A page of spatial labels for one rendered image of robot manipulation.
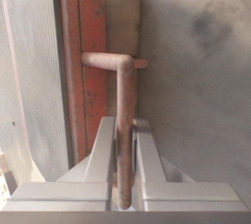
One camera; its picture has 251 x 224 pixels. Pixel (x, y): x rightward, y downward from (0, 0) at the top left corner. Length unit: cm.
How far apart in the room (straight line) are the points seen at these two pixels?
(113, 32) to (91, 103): 8
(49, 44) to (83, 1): 5
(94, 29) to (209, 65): 12
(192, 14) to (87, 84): 13
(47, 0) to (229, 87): 19
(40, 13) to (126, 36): 9
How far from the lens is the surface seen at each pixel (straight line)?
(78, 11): 17
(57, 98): 19
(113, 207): 50
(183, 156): 26
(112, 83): 22
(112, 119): 15
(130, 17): 23
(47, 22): 19
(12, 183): 311
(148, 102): 27
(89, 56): 16
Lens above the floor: 20
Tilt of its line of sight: 39 degrees down
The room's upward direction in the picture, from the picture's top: 103 degrees counter-clockwise
